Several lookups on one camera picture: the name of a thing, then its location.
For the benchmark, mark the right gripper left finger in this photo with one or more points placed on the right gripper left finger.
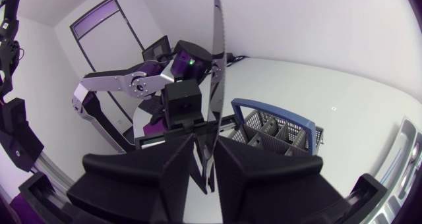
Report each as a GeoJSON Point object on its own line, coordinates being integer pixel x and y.
{"type": "Point", "coordinates": [132, 187]}

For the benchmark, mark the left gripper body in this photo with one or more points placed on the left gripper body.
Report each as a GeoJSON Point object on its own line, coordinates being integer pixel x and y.
{"type": "Point", "coordinates": [155, 139]}

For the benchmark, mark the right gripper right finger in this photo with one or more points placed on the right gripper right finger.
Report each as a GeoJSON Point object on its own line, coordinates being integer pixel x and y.
{"type": "Point", "coordinates": [280, 191]}

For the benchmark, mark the steel knife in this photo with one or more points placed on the steel knife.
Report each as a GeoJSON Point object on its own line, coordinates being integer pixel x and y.
{"type": "Point", "coordinates": [219, 69]}

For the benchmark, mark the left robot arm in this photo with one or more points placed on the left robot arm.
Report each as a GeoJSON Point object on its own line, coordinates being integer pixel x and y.
{"type": "Point", "coordinates": [112, 82]}

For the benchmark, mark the grey cutlery basket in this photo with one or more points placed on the grey cutlery basket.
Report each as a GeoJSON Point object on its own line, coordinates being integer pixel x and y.
{"type": "Point", "coordinates": [273, 113]}

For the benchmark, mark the grey cutlery tray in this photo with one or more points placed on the grey cutlery tray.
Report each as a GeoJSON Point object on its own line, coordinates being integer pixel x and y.
{"type": "Point", "coordinates": [395, 171]}

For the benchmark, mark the dark screen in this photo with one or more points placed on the dark screen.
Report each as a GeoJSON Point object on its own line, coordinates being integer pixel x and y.
{"type": "Point", "coordinates": [155, 49]}

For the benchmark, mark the steel spoon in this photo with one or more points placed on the steel spoon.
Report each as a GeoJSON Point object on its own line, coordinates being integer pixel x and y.
{"type": "Point", "coordinates": [414, 151]}

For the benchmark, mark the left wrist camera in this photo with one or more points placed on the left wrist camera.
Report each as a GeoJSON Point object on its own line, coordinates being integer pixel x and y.
{"type": "Point", "coordinates": [183, 102]}

